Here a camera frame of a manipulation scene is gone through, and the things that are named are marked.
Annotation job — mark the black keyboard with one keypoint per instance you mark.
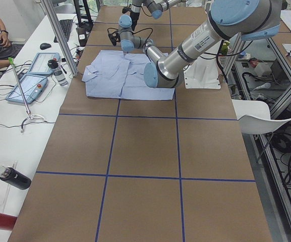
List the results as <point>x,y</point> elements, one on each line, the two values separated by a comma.
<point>66,26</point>

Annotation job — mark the black thermos bottle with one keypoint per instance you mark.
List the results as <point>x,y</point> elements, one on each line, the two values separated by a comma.
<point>14,178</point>

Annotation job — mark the silver stick green tip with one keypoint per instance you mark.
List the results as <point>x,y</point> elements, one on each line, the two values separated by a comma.
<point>31,116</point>

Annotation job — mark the light blue striped shirt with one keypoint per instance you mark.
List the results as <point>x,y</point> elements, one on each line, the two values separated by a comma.
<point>114,74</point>

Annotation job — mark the blue teach pendant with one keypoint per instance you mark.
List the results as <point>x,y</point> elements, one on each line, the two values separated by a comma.
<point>32,86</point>
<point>39,64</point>

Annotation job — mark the lower blue teach pendant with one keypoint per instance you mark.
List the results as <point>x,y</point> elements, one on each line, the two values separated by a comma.
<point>32,86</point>

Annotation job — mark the aluminium frame post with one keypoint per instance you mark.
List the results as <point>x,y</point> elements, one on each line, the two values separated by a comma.
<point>57,29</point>

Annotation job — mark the white chair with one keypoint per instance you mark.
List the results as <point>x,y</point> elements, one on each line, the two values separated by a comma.
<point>255,119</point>

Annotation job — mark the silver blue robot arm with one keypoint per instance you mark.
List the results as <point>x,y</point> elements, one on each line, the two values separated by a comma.
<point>155,9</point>
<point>254,19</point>

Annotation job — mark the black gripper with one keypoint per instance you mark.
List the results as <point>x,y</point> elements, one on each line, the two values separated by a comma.
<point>125,49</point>
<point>135,18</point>

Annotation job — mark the black computer mouse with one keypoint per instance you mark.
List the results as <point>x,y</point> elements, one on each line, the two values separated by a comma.
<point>44,46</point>

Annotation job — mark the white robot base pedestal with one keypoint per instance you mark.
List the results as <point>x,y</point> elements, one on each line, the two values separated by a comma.
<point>203,73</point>

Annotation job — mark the clear water bottle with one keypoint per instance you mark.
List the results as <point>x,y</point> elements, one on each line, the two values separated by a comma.
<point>57,72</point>

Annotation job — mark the upper blue teach pendant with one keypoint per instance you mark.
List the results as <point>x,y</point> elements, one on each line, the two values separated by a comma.
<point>39,64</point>

